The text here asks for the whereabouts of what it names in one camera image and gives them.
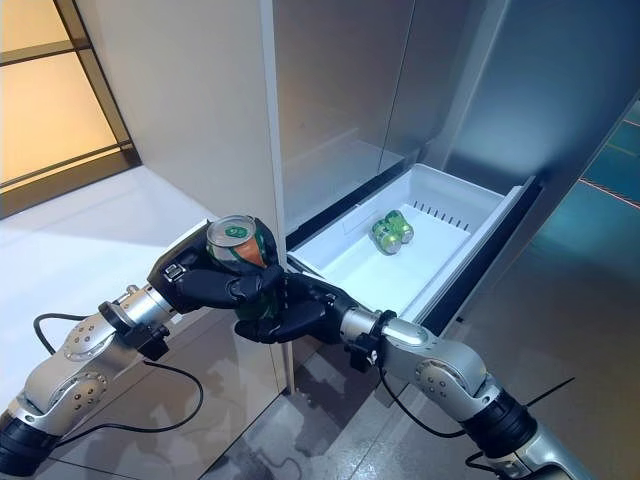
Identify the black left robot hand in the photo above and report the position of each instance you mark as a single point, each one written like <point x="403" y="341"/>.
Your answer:
<point x="200" y="290"/>

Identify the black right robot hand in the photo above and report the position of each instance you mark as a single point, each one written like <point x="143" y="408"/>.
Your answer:
<point x="310" y="312"/>

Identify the tall green beer can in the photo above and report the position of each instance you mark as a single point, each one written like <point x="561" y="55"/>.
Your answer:
<point x="235" y="240"/>

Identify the white fridge drawer steel front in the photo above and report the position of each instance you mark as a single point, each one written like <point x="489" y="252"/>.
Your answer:
<point x="370" y="280"/>

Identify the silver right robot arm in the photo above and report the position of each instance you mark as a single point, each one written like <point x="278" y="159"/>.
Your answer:
<point x="445" y="365"/>

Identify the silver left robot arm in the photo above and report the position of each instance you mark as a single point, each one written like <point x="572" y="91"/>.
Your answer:
<point x="75" y="370"/>

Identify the stainless steel fridge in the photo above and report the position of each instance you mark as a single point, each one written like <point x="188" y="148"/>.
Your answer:
<point x="340" y="100"/>

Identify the small green drink can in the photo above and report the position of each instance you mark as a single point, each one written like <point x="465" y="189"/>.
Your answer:
<point x="404" y="227"/>
<point x="386" y="237"/>

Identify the white counter cabinet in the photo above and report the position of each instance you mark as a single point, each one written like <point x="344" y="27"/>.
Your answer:
<point x="75" y="250"/>

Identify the tall white cabinet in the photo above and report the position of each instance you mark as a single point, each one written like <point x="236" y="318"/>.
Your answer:
<point x="200" y="110"/>

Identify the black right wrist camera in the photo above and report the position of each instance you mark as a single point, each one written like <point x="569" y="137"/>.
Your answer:
<point x="362" y="355"/>

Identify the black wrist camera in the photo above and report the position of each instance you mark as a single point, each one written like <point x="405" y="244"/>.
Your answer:
<point x="154" y="345"/>
<point x="362" y="355"/>

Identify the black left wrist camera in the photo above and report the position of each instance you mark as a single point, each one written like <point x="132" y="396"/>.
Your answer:
<point x="154" y="345"/>

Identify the backlit panel with black frame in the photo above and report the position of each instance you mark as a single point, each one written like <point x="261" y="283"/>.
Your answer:
<point x="40" y="115"/>

